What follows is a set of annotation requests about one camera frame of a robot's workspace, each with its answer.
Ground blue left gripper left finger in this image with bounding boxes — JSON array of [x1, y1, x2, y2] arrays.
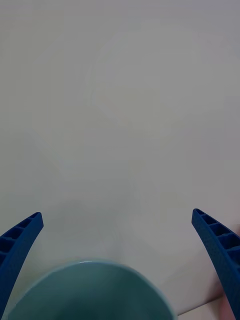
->
[[0, 211, 45, 320]]

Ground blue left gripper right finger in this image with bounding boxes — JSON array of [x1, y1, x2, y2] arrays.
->
[[191, 207, 240, 320]]

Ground pale blue plastic bin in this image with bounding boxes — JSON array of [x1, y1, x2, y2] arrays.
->
[[6, 258, 179, 320]]

